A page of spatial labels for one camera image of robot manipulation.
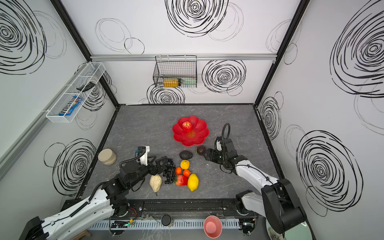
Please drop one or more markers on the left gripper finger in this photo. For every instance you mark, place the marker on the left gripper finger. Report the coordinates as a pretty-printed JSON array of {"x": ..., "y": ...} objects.
[
  {"x": 160, "y": 168},
  {"x": 159, "y": 161}
]

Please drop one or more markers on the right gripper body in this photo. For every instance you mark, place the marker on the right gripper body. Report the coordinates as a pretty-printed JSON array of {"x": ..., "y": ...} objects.
[{"x": 212, "y": 154}]

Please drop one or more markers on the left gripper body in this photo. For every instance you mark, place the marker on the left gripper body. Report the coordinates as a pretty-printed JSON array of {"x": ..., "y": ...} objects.
[{"x": 153, "y": 169}]

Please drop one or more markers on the dark mangosteen with green leaves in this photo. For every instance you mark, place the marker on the dark mangosteen with green leaves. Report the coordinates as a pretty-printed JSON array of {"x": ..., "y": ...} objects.
[{"x": 201, "y": 150}]

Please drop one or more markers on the cream starfruit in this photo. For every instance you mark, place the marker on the cream starfruit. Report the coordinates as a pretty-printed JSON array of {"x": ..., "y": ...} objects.
[{"x": 155, "y": 183}]

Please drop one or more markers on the red flower fruit bowl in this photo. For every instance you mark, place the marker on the red flower fruit bowl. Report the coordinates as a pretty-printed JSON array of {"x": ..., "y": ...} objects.
[{"x": 196, "y": 136}]

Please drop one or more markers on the yellow lemon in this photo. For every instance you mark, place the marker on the yellow lemon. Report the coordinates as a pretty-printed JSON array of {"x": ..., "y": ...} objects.
[{"x": 193, "y": 182}]

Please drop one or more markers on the red apple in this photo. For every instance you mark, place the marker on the red apple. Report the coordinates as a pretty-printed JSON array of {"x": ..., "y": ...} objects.
[{"x": 187, "y": 126}]

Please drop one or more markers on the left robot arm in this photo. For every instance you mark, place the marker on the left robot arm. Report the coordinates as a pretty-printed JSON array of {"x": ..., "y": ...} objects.
[{"x": 104, "y": 200}]

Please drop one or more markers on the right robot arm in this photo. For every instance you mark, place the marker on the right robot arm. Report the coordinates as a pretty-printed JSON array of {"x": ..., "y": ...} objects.
[{"x": 276, "y": 199}]

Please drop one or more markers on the small yellow fruit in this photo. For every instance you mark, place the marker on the small yellow fruit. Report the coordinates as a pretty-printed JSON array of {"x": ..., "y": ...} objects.
[{"x": 185, "y": 164}]

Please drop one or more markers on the dark grape bunch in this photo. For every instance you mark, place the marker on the dark grape bunch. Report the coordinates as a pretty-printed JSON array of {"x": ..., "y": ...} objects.
[{"x": 169, "y": 172}]

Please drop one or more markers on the small orange tangerine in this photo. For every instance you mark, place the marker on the small orange tangerine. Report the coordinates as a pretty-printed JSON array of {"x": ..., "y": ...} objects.
[
  {"x": 186, "y": 173},
  {"x": 178, "y": 171}
]

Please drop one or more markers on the dark avocado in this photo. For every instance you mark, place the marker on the dark avocado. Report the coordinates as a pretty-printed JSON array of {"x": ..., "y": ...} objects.
[{"x": 186, "y": 155}]

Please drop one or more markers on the beige round container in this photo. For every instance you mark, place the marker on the beige round container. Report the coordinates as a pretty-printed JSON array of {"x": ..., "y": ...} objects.
[{"x": 107, "y": 157}]

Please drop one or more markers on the black round knob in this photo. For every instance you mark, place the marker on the black round knob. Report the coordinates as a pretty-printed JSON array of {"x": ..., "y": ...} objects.
[{"x": 166, "y": 220}]

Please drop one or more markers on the pink cup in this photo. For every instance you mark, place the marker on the pink cup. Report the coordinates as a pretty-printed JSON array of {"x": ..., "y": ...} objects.
[{"x": 213, "y": 227}]

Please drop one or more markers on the green bottle in basket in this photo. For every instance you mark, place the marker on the green bottle in basket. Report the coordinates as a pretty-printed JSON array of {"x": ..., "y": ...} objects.
[{"x": 187, "y": 82}]

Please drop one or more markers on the yellow box in basket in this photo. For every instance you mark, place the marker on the yellow box in basket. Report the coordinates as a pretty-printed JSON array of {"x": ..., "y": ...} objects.
[{"x": 171, "y": 82}]

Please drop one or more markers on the brown woven mat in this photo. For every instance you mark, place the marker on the brown woven mat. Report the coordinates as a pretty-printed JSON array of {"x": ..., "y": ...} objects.
[{"x": 81, "y": 235}]

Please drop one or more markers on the blue candy packet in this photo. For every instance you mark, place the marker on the blue candy packet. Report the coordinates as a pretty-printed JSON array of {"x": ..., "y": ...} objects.
[{"x": 71, "y": 106}]

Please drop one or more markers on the black remote control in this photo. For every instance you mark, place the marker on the black remote control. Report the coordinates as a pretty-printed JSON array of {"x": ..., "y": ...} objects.
[{"x": 86, "y": 87}]

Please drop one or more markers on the green floral plate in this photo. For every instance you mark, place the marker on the green floral plate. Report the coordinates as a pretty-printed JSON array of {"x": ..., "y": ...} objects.
[{"x": 299, "y": 232}]

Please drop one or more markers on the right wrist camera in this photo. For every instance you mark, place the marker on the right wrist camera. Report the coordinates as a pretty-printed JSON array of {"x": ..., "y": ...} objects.
[{"x": 219, "y": 144}]

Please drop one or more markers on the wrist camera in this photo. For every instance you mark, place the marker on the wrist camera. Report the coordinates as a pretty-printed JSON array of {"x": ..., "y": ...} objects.
[
  {"x": 143, "y": 154},
  {"x": 219, "y": 144}
]

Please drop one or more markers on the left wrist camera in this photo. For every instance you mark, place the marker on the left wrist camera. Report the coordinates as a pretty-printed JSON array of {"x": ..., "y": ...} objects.
[{"x": 143, "y": 154}]

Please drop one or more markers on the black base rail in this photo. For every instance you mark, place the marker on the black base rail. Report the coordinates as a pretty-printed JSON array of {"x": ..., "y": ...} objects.
[{"x": 180, "y": 208}]

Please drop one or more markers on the white slotted cable duct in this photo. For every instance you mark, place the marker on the white slotted cable duct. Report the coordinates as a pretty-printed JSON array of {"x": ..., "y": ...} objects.
[{"x": 115, "y": 225}]

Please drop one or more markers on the black wire basket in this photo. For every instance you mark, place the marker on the black wire basket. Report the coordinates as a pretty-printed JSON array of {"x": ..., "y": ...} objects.
[{"x": 174, "y": 66}]

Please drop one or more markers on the white wire shelf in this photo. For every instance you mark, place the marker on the white wire shelf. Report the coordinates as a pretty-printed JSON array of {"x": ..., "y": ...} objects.
[{"x": 88, "y": 72}]

